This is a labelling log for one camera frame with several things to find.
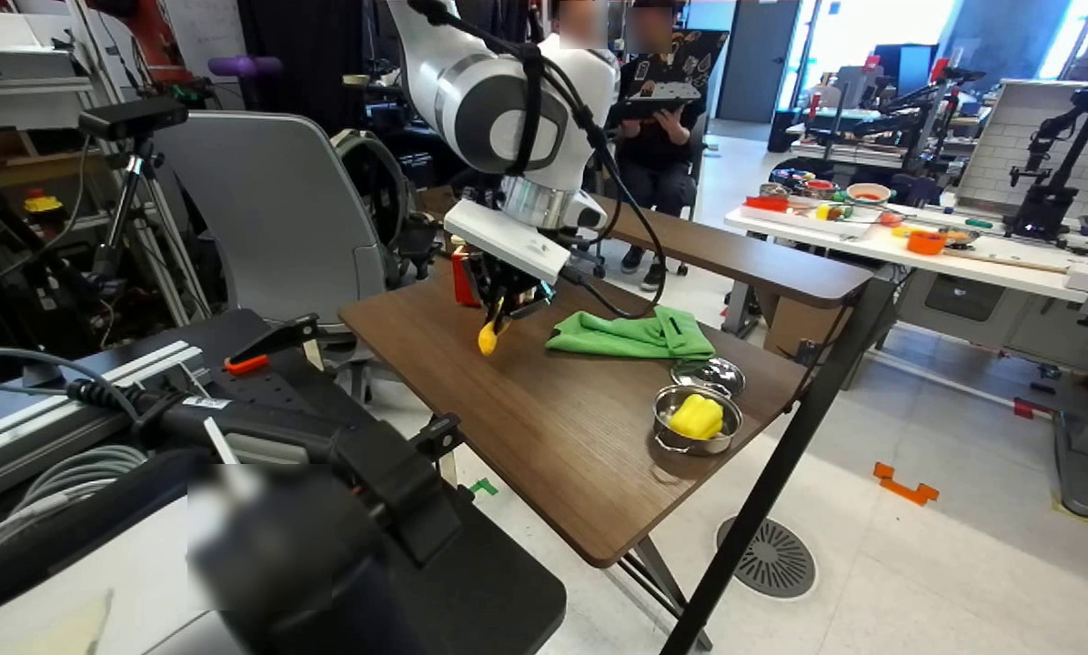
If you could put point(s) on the yellow plush toy in bowl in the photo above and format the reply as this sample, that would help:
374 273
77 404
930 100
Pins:
698 419

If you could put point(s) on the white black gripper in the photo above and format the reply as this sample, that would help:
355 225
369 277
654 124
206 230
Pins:
510 259

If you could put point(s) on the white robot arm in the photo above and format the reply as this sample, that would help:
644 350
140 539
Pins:
522 113

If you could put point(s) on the white cluttered workbench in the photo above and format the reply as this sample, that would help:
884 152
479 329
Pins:
965 283

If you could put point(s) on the clear glass bowl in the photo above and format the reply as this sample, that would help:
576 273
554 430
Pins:
715 380

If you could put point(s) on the black camera tripod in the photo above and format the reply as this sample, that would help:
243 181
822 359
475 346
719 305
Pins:
140 215

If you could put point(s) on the black table leg frame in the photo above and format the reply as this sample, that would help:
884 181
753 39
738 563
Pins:
869 312

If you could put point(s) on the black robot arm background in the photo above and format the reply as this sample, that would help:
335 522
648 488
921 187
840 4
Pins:
1049 165

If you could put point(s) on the green cloth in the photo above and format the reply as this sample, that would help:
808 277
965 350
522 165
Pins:
662 337

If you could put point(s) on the round floor drain cover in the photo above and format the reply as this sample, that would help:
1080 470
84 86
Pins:
778 563

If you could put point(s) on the grey office chair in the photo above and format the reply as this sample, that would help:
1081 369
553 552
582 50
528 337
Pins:
288 225

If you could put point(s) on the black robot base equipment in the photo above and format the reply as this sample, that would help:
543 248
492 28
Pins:
210 493

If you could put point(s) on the seated person in black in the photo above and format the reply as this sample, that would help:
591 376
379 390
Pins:
665 107

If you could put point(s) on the red wooden drawer box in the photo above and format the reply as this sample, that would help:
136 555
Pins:
464 283

